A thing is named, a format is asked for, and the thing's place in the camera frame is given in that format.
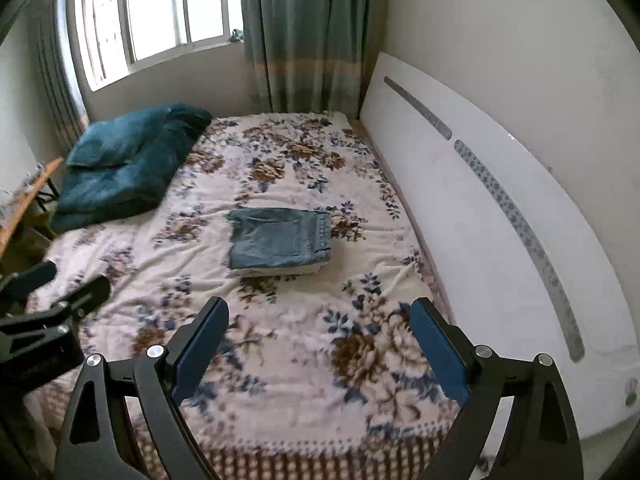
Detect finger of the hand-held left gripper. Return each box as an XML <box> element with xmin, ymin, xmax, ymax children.
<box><xmin>0</xmin><ymin>275</ymin><xmax>111</xmax><ymax>357</ymax></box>
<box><xmin>0</xmin><ymin>261</ymin><xmax>59</xmax><ymax>307</ymax></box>

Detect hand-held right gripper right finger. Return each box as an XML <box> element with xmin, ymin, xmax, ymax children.
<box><xmin>409</xmin><ymin>297</ymin><xmax>586</xmax><ymax>480</ymax></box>

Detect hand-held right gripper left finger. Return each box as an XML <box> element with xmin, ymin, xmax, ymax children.
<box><xmin>52</xmin><ymin>296</ymin><xmax>231</xmax><ymax>480</ymax></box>

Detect blue denim pants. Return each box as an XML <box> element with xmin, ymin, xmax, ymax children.
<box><xmin>226</xmin><ymin>207</ymin><xmax>334</xmax><ymax>277</ymax></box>

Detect wooden side table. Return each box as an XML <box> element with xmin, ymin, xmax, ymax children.
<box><xmin>0</xmin><ymin>156</ymin><xmax>66</xmax><ymax>261</ymax></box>

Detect floral printed blanket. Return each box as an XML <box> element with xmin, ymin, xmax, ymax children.
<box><xmin>24</xmin><ymin>111</ymin><xmax>482</xmax><ymax>480</ymax></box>

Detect teal duvet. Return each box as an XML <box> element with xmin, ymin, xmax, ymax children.
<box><xmin>50</xmin><ymin>103</ymin><xmax>214</xmax><ymax>234</ymax></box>

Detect white bed headboard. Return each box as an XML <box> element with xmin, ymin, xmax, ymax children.
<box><xmin>359</xmin><ymin>51</ymin><xmax>640</xmax><ymax>442</ymax></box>

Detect teal pillow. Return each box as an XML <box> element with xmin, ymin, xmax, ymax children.
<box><xmin>65</xmin><ymin>108</ymin><xmax>172</xmax><ymax>169</ymax></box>

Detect grey side curtain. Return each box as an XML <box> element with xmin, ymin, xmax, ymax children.
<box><xmin>29</xmin><ymin>0</ymin><xmax>92</xmax><ymax>137</ymax></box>

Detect white framed window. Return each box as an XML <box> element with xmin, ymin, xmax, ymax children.
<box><xmin>65</xmin><ymin>0</ymin><xmax>247</xmax><ymax>94</ymax></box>

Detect grey-green curtain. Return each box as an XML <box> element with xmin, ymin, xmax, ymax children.
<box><xmin>240</xmin><ymin>0</ymin><xmax>392</xmax><ymax>121</ymax></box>

